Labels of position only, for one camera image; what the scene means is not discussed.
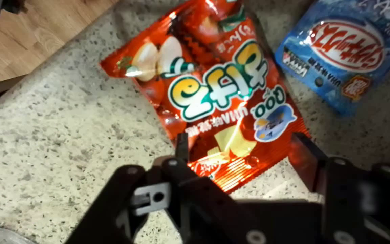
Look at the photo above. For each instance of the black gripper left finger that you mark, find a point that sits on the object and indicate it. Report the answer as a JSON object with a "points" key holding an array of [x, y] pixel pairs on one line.
{"points": [[199, 209]]}

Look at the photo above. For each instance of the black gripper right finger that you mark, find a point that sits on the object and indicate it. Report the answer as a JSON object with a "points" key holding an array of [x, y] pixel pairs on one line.
{"points": [[355, 202]]}

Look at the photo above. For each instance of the red snack sachet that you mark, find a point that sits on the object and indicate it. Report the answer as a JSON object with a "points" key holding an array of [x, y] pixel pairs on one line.
{"points": [[206, 69]]}

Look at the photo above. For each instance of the blue KitKat sachet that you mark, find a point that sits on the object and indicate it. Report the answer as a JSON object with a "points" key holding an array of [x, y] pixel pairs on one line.
{"points": [[339, 49]]}

